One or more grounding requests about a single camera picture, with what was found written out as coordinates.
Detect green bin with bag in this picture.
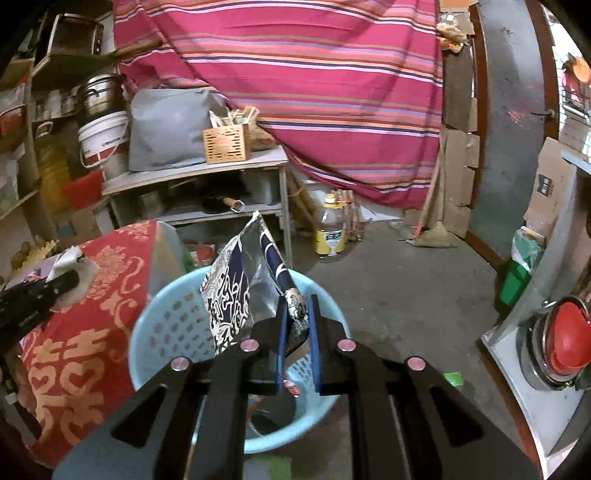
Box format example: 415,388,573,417
498,226,548,308

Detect clear bottle yellow cap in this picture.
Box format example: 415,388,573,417
315,194,348,259

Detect grey fabric bag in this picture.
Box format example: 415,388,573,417
128,89,227,171

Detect straw broom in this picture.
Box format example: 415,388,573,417
399,138,458,252

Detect pan with wooden handle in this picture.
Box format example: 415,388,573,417
203,195,244,214

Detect row of brown glass bottles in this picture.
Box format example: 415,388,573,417
339,189,365,243

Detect white plastic bucket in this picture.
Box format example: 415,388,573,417
78,111,130,169

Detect red plastic basin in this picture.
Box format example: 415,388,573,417
62,168,103,210

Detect metal toaster oven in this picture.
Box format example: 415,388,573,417
37,14,105,58

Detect steel stock pot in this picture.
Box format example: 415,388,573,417
78,74,125,118

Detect pink striped cloth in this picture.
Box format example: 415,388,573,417
113,0,446,208

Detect light blue plastic basket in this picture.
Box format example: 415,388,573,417
129,268,347,455

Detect grey door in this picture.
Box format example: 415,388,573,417
464,0,561,273

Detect grey low cabinet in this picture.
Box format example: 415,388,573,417
102,145,294,268

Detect dark wooden shelf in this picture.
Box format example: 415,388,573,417
32,53,116,79

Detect yellow cooking oil jug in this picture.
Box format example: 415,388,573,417
36,122,70,215

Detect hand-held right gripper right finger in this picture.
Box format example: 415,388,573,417
308,294,543,480

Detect bamboo chopstick holder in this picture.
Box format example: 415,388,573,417
203,124,251,164

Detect bundle of chopsticks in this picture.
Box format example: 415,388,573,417
209,106,259,131

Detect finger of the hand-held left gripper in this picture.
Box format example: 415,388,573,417
0,270,80,315

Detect patterned foil snack bag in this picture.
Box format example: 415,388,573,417
201,210,310,358

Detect red gold patterned towel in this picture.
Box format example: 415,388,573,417
18,220,160,467

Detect wooden shelf unit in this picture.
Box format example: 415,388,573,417
0,60,51,241

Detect cardboard wall sheets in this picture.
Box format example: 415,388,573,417
438,0,481,238

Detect printed cardboard box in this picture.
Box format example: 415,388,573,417
524,136,578,236

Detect steel cooking pot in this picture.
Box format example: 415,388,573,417
517,298,591,392

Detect red bowl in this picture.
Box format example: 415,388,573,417
542,300,591,374

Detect black paper cup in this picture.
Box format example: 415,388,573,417
249,397,298,437

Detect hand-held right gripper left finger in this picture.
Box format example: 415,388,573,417
53,295,289,480

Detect yellow foam egg tray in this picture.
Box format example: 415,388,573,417
28,236,62,266

